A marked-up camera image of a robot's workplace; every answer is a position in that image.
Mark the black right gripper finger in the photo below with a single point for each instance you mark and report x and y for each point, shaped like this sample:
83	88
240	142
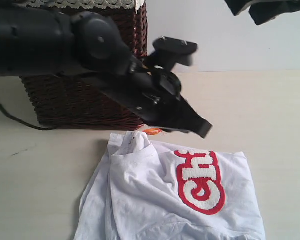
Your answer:
239	6

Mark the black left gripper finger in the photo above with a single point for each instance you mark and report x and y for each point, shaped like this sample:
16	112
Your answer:
179	116

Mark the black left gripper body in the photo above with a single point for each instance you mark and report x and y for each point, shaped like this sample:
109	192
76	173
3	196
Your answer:
147	88

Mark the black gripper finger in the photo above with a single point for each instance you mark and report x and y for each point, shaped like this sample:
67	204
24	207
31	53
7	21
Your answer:
264	11

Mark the white t-shirt red print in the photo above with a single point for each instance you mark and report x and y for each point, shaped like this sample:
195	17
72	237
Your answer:
151	190

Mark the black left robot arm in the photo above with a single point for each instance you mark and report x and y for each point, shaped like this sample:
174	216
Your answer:
43	42

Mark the dark brown wicker basket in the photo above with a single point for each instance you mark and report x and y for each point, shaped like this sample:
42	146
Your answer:
70	103

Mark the orange size tag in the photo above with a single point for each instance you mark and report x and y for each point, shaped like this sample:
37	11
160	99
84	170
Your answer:
152	131

